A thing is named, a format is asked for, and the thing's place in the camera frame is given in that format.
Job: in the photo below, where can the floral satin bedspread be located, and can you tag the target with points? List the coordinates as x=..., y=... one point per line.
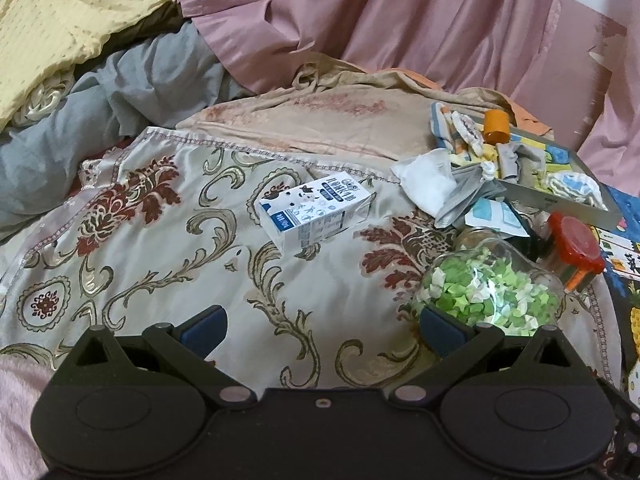
x=175, y=260

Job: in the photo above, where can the white milk carton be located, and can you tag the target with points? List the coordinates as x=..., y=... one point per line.
x=305, y=210

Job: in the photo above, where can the pink curtain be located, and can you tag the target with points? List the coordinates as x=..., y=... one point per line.
x=425, y=25

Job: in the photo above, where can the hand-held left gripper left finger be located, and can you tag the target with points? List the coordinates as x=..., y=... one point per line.
x=205, y=332

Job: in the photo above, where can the orange cloth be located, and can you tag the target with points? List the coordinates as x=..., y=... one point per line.
x=422, y=80

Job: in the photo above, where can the red lid jar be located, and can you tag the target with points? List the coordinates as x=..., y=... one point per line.
x=570, y=240

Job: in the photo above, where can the beige cloth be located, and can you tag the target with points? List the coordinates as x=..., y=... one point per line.
x=325, y=110

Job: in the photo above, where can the white blue-print cloth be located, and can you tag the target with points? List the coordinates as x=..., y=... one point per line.
x=570, y=186

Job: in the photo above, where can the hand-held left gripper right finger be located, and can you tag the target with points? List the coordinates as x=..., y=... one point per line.
x=440, y=332

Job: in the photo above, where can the striped small cloth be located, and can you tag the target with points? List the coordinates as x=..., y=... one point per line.
x=440, y=120

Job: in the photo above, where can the grey tray of clutter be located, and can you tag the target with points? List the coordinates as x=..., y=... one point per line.
x=560, y=205

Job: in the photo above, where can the grey sock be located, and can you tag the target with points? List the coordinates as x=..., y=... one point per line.
x=515, y=157

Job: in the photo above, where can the cream satin cloth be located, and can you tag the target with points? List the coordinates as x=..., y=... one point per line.
x=45, y=95

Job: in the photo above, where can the grey crumpled cloth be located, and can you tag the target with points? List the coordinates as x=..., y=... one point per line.
x=467, y=195

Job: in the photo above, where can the grey bedsheet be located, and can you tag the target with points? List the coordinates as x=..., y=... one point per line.
x=125, y=90

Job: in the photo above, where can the pink fluffy cloth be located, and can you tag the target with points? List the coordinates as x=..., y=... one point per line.
x=17, y=410

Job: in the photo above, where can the orange bottle cap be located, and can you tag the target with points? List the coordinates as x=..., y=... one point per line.
x=496, y=127

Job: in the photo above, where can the blue white paper packet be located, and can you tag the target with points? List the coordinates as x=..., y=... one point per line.
x=495, y=215

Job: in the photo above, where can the glass jar of paper stars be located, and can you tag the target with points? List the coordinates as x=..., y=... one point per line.
x=480, y=290

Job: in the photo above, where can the yellow dotted blanket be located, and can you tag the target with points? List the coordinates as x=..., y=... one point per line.
x=60, y=20

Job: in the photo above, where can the blue cartoon painting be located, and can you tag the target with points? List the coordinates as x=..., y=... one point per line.
x=625, y=270

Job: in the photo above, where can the white folded cloth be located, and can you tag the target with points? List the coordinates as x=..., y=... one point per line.
x=425, y=180

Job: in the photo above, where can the white brown-print cloth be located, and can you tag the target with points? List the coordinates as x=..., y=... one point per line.
x=467, y=130

